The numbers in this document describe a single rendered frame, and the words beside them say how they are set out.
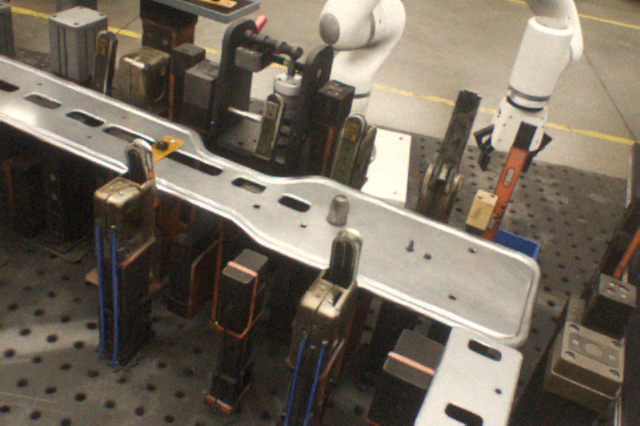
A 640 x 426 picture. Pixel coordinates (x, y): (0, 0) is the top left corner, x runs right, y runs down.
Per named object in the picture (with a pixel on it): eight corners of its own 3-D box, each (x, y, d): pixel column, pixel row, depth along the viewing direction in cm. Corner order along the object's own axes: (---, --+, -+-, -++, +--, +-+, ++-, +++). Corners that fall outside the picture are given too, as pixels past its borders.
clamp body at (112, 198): (81, 356, 110) (71, 191, 91) (127, 313, 119) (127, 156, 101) (125, 379, 107) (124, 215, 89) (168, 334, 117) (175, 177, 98)
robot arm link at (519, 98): (516, 96, 120) (511, 109, 122) (559, 98, 121) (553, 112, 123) (500, 75, 127) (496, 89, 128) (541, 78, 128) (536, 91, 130)
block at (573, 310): (494, 469, 104) (561, 343, 88) (507, 416, 114) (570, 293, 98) (511, 478, 103) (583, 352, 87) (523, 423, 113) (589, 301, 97)
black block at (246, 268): (192, 408, 105) (203, 276, 89) (226, 365, 113) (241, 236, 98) (234, 430, 103) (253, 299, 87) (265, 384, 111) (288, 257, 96)
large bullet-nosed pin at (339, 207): (322, 229, 104) (329, 195, 100) (330, 219, 106) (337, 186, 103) (340, 236, 103) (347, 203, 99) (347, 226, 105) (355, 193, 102)
